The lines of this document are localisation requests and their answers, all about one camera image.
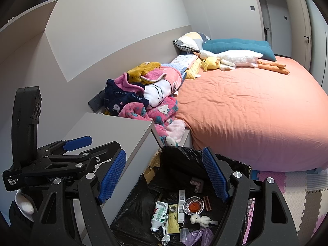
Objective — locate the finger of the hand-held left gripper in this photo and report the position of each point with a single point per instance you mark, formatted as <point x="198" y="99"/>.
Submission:
<point x="79" y="142"/>
<point x="102" y="150"/>

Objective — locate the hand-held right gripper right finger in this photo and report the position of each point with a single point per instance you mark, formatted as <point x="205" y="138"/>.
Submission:
<point x="215" y="174"/>

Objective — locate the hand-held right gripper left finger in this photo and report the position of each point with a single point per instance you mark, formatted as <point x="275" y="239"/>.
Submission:
<point x="112" y="176"/>

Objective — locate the pink patterned small box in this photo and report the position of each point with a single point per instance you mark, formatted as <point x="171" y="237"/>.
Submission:
<point x="197" y="184"/>

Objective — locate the golden foil cup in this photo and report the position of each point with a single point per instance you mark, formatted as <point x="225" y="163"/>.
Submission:
<point x="194" y="206"/>

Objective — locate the cardboard bin with black bag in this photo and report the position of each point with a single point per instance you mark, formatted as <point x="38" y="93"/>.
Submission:
<point x="174" y="169"/>

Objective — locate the long white cardboard box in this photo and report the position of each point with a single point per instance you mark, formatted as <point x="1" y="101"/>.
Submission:
<point x="182" y="205"/>

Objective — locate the white sponge bottle brush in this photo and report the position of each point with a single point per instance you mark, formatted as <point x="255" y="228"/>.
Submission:
<point x="202" y="220"/>

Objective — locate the beige ribbed bottle cap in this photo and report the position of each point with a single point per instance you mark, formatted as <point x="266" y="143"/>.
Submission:
<point x="173" y="208"/>

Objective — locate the white plastic milk bottle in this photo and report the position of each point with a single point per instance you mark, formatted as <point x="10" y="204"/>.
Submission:
<point x="160" y="214"/>

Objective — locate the purple plastic bag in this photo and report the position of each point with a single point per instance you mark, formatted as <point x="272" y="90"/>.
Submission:
<point x="202" y="237"/>

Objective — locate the yellow snack packet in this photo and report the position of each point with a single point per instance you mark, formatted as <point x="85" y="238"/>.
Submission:
<point x="173" y="225"/>

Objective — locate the clear plastic cup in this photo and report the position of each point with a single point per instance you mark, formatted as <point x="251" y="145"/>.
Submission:
<point x="184" y="235"/>

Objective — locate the grey bedside table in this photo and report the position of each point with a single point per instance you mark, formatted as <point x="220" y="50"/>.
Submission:
<point x="143" y="143"/>

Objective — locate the navy printed garment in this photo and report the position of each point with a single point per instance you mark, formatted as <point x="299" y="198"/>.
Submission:
<point x="120" y="100"/>

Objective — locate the pink printed fleece blanket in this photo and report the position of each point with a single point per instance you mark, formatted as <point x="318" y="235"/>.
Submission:
<point x="153" y="112"/>

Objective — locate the bed with orange sheet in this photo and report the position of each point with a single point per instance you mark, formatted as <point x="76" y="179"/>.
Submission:
<point x="243" y="112"/>

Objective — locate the crumpled white wrapper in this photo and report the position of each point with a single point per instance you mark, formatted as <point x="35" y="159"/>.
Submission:
<point x="165" y="239"/>

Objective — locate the pastel foam puzzle mat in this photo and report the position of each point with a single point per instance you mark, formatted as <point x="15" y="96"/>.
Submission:
<point x="302" y="197"/>

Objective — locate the mustard yellow garment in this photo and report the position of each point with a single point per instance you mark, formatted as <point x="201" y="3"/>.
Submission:
<point x="143" y="69"/>

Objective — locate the yellow dotted pillow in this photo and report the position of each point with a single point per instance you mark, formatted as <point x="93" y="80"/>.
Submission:
<point x="193" y="69"/>

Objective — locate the yellow duck plush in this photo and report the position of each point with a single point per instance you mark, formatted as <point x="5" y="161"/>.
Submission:
<point x="210" y="64"/>

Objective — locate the white goose plush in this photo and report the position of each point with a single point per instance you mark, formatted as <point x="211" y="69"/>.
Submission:
<point x="238" y="57"/>

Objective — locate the checkered patchwork pillow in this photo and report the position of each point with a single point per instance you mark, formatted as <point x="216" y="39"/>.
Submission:
<point x="191" y="41"/>

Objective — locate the grey room door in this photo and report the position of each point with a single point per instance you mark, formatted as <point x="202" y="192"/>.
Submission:
<point x="279" y="18"/>

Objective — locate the dark wall control panel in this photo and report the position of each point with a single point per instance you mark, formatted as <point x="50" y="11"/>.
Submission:
<point x="96" y="102"/>

